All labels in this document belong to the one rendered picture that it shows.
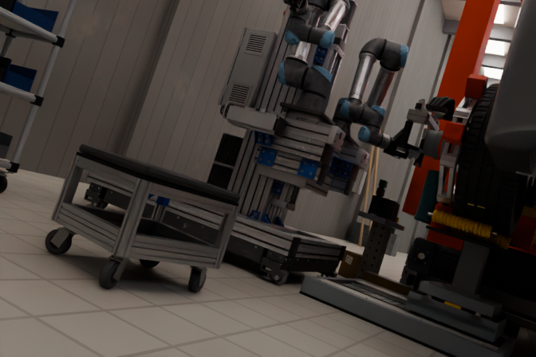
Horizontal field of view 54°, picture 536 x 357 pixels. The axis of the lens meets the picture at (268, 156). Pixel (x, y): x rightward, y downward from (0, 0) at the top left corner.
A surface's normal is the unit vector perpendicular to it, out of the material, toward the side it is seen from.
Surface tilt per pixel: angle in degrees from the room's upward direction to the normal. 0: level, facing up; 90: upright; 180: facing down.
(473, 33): 90
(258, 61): 90
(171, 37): 90
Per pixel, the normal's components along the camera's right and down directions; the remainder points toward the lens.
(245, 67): -0.40, -0.20
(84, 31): 0.86, 0.25
